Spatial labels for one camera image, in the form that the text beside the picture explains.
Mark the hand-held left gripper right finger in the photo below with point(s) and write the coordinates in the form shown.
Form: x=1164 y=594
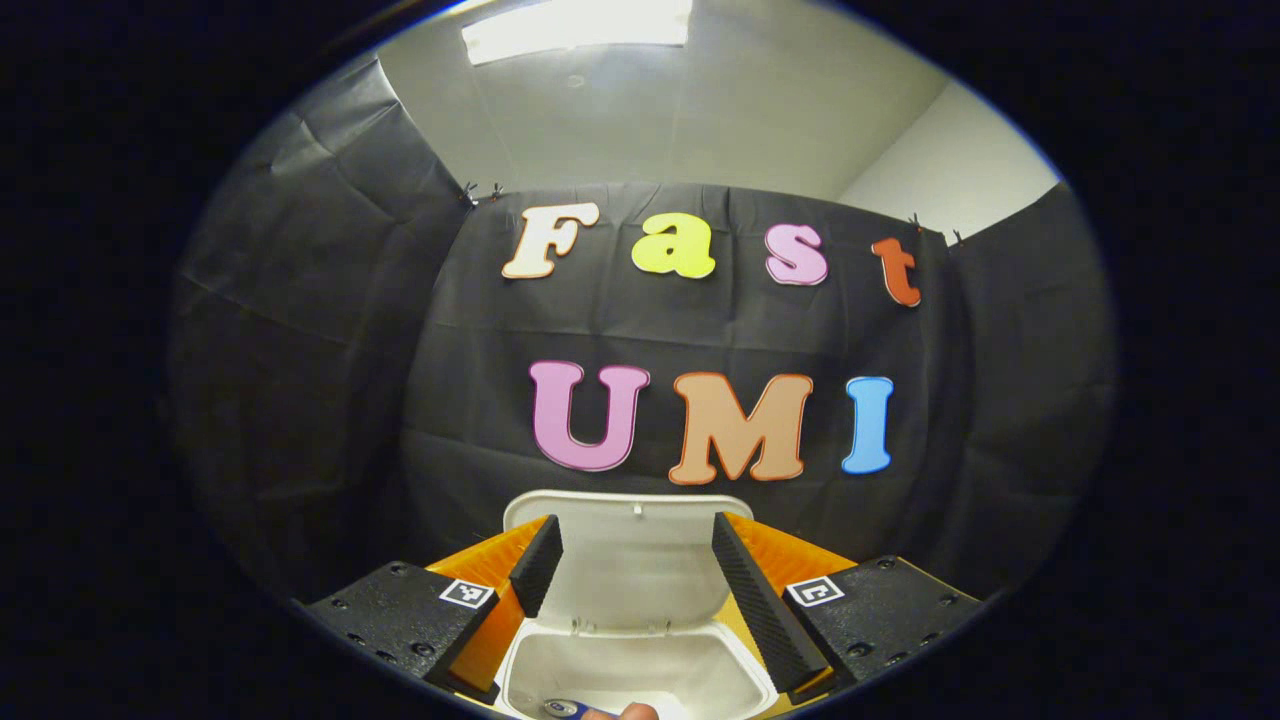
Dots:
x=760 y=610

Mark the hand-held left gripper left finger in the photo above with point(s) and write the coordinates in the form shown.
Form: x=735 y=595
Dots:
x=538 y=565

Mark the white desktop garbage bin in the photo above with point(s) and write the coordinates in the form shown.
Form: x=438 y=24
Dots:
x=630 y=570

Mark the blue pop can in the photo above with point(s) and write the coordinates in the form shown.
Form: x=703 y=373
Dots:
x=565 y=710

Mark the ceiling light panel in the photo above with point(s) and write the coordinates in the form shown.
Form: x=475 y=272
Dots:
x=575 y=30

